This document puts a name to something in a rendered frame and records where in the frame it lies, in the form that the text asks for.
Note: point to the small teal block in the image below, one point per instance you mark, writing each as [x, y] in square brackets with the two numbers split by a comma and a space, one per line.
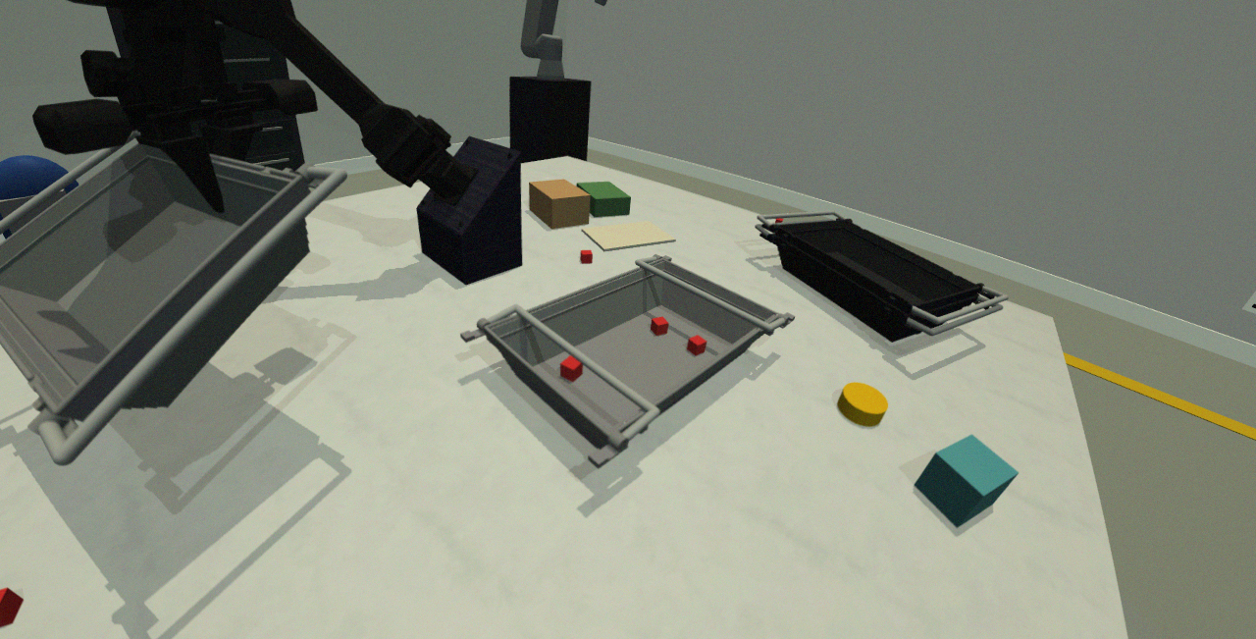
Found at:
[964, 479]

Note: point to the yellow short cylinder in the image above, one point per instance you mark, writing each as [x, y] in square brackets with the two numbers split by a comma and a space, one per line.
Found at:
[862, 404]

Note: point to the brown rectangular block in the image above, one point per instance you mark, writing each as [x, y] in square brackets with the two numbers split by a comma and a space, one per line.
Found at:
[559, 203]

